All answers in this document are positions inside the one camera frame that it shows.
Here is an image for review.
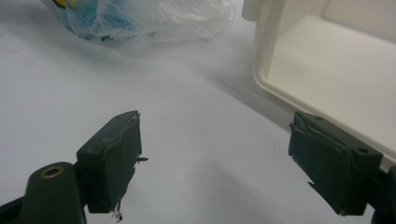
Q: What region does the blue snack pouch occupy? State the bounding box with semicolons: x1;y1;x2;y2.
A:
51;0;139;41

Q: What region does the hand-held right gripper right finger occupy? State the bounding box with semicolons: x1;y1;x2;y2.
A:
288;111;384;217

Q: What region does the white plastic bin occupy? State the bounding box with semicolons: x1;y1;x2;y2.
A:
241;0;396;171

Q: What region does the clear plastic bag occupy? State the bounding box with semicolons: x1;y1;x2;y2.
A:
40;0;236;44

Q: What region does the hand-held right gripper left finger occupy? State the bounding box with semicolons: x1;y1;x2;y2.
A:
76;109;149;224

